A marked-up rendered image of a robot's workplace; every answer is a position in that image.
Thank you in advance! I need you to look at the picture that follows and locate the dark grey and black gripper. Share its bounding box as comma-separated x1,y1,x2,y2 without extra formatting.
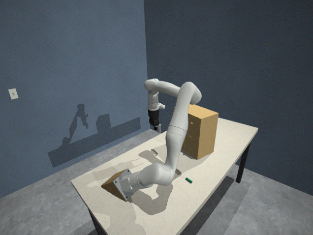
148,102,165,133

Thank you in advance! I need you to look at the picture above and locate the small wooden chest of drawers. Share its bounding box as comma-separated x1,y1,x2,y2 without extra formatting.
188,104,219,160

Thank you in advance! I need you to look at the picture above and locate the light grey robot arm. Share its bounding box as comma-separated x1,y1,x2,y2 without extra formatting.
119,79,202,192

